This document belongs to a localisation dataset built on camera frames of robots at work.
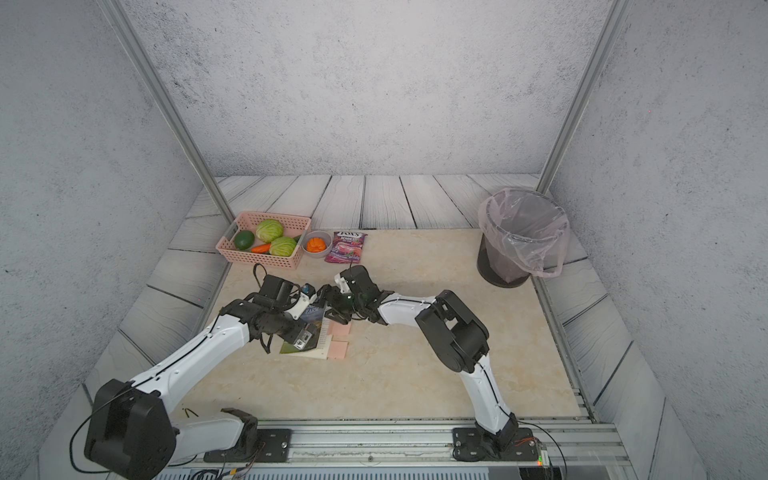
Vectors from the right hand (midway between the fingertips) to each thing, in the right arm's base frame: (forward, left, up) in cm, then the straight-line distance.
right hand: (312, 310), depth 86 cm
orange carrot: (+30, +26, -7) cm, 41 cm away
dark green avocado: (+33, +34, -6) cm, 48 cm away
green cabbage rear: (+37, +25, -4) cm, 44 cm away
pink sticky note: (-1, -6, -8) cm, 10 cm away
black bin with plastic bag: (+28, -66, +2) cm, 72 cm away
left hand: (-4, +2, -2) cm, 4 cm away
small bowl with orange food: (+29, +5, -4) cm, 30 cm away
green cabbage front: (+28, +17, -4) cm, 33 cm away
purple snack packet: (+32, -4, -10) cm, 34 cm away
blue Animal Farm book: (0, +1, -5) cm, 5 cm away
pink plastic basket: (+41, +17, -7) cm, 45 cm away
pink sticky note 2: (-7, -6, -11) cm, 14 cm away
